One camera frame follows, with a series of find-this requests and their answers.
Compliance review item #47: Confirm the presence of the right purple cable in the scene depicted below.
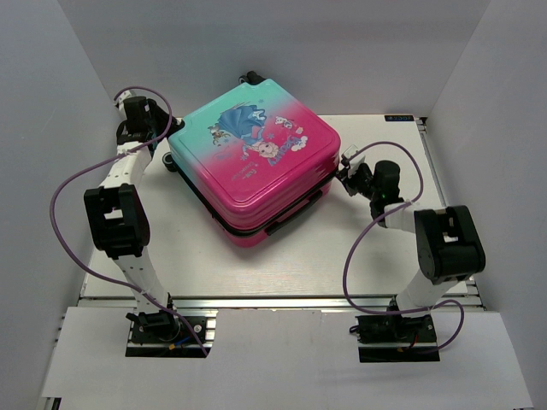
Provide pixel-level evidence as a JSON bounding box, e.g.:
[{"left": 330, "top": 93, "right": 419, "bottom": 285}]
[{"left": 339, "top": 141, "right": 466, "bottom": 354}]

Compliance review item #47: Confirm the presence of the pink hard-shell suitcase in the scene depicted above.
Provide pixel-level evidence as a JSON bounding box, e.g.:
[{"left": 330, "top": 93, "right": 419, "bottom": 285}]
[{"left": 168, "top": 71, "right": 341, "bottom": 248}]

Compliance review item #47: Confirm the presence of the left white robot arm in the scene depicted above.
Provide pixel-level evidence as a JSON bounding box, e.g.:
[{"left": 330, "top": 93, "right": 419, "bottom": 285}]
[{"left": 84, "top": 91, "right": 181, "bottom": 341}]

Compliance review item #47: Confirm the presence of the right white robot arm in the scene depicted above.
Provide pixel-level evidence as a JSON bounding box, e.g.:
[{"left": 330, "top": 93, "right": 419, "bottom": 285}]
[{"left": 338, "top": 160, "right": 486, "bottom": 341}]

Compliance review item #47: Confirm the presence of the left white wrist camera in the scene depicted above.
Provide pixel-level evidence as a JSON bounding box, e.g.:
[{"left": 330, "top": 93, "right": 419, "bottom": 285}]
[{"left": 114, "top": 90, "right": 136, "bottom": 111}]

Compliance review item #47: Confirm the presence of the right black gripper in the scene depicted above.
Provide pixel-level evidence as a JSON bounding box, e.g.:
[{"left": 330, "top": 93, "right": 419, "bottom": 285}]
[{"left": 335, "top": 163, "right": 379, "bottom": 201}]

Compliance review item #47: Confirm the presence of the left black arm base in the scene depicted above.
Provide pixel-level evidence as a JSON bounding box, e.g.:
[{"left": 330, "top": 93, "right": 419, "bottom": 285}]
[{"left": 125, "top": 310, "right": 213, "bottom": 359}]

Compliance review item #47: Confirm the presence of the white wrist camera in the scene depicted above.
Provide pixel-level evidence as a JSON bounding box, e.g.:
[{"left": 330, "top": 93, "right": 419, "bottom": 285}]
[
  {"left": 340, "top": 144, "right": 366, "bottom": 178},
  {"left": 114, "top": 90, "right": 136, "bottom": 111}
]

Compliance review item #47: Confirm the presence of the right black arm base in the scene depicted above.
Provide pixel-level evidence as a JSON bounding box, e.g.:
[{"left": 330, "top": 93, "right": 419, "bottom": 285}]
[{"left": 349, "top": 314, "right": 440, "bottom": 364}]

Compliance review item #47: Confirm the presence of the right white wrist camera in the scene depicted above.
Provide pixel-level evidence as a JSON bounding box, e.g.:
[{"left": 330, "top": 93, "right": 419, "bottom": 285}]
[{"left": 340, "top": 144, "right": 366, "bottom": 178}]

